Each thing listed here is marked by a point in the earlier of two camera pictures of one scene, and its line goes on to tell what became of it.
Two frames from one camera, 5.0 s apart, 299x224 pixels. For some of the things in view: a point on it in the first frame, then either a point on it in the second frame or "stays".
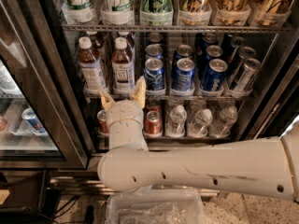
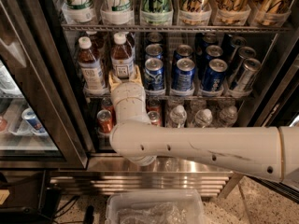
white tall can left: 78,4 stays
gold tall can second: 232,5 stays
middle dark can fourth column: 244,53 stays
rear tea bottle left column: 97,44 stays
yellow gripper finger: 106,100 → 112,81
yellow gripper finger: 139,92 → 137,77
